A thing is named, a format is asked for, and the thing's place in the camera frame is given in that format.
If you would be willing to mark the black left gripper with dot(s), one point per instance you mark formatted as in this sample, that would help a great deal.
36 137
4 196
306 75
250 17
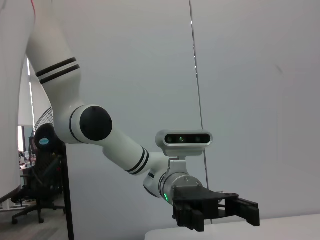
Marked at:
197 196

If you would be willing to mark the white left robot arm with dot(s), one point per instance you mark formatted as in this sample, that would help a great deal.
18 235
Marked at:
120 147

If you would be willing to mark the black office chair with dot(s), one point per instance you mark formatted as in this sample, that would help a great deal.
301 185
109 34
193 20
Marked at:
46 185

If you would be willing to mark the black floor fan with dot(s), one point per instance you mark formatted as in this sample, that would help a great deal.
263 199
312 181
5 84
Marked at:
47 136

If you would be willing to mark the white background desk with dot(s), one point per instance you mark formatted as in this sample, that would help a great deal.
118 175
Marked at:
25 168

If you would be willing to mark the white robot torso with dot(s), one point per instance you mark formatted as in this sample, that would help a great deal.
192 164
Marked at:
10 75

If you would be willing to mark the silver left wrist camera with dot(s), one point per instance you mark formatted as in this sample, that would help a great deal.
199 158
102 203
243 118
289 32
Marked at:
183 138

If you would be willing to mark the black partition edge post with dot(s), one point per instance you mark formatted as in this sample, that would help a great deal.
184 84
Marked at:
68 195

